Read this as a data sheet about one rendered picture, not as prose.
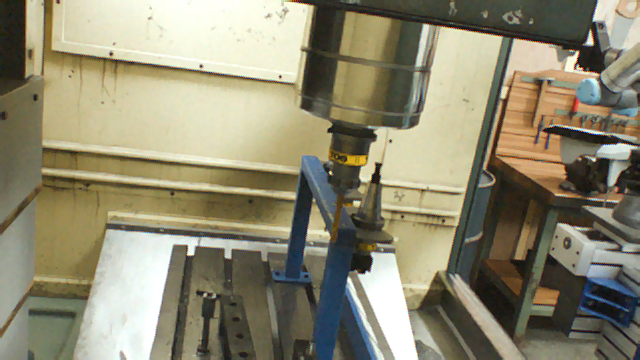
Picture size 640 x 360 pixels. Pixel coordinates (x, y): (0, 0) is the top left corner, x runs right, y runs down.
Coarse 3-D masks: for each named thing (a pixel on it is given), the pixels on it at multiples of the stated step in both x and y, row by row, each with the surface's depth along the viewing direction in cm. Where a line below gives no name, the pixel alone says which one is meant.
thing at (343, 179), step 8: (336, 168) 74; (344, 168) 74; (352, 168) 74; (360, 168) 75; (328, 176) 76; (336, 176) 74; (344, 176) 74; (352, 176) 74; (336, 184) 74; (344, 184) 74; (352, 184) 74; (336, 192) 75; (344, 192) 75
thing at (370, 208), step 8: (368, 184) 107; (376, 184) 106; (368, 192) 106; (376, 192) 106; (368, 200) 106; (376, 200) 106; (360, 208) 108; (368, 208) 107; (376, 208) 107; (360, 216) 107; (368, 216) 107; (376, 216) 107
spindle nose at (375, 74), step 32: (320, 32) 66; (352, 32) 63; (384, 32) 63; (416, 32) 64; (320, 64) 66; (352, 64) 64; (384, 64) 64; (416, 64) 66; (320, 96) 67; (352, 96) 65; (384, 96) 65; (416, 96) 68; (384, 128) 67
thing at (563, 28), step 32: (288, 0) 57; (320, 0) 57; (352, 0) 57; (384, 0) 58; (416, 0) 58; (448, 0) 59; (480, 0) 59; (512, 0) 59; (544, 0) 60; (576, 0) 60; (480, 32) 60; (512, 32) 61; (544, 32) 61; (576, 32) 62
